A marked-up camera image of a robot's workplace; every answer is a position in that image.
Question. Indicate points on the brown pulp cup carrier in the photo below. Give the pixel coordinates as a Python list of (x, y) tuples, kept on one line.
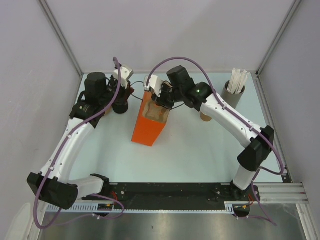
[(155, 112), (107, 112)]

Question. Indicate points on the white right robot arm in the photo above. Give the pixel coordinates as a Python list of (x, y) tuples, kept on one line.
[(256, 141)]

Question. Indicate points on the orange paper bag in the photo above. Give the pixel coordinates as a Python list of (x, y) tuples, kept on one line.
[(146, 131)]

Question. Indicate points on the stacked brown paper cups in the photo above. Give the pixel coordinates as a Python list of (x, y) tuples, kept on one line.
[(205, 117)]

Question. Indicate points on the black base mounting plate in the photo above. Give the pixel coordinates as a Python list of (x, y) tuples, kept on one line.
[(176, 194)]

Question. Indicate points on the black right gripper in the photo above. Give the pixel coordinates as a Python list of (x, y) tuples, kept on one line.
[(161, 101)]

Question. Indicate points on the white slotted cable duct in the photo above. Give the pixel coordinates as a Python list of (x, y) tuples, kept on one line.
[(106, 207)]

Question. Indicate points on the grey straw holder tube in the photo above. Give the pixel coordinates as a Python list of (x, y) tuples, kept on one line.
[(230, 98)]

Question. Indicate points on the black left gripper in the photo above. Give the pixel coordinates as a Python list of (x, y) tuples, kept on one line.
[(126, 93)]

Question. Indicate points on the aluminium frame rail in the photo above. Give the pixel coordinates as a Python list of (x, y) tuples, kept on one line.
[(282, 193)]

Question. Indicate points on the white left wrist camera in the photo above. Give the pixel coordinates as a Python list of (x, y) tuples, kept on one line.
[(126, 73)]

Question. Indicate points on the black lid stack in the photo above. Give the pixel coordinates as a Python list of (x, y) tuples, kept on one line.
[(120, 107)]

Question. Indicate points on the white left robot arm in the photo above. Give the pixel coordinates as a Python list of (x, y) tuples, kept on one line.
[(52, 184)]

